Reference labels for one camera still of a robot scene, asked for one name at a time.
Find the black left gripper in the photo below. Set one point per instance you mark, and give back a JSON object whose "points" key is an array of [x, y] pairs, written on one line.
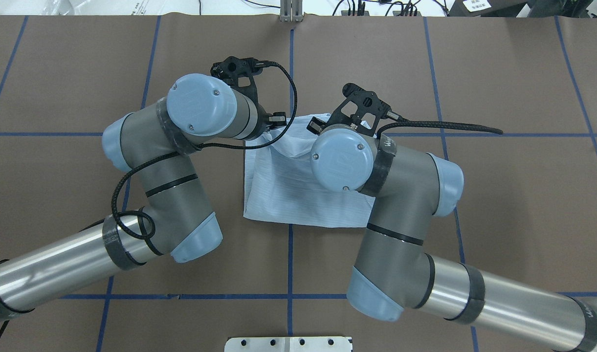
{"points": [[265, 120]]}

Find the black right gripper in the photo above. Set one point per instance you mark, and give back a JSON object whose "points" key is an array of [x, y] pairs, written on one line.
{"points": [[315, 125]]}

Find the light blue button-up shirt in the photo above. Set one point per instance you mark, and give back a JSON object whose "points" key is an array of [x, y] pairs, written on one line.
{"points": [[279, 185]]}

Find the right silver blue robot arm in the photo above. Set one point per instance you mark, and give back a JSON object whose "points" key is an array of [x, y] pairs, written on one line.
{"points": [[392, 271]]}

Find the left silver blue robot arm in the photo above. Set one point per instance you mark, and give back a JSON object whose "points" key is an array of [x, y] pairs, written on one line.
{"points": [[159, 205]]}

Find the aluminium frame post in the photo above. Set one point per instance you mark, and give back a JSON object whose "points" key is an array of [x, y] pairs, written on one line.
{"points": [[291, 11]]}

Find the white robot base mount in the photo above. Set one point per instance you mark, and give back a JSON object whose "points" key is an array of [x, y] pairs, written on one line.
{"points": [[290, 344]]}

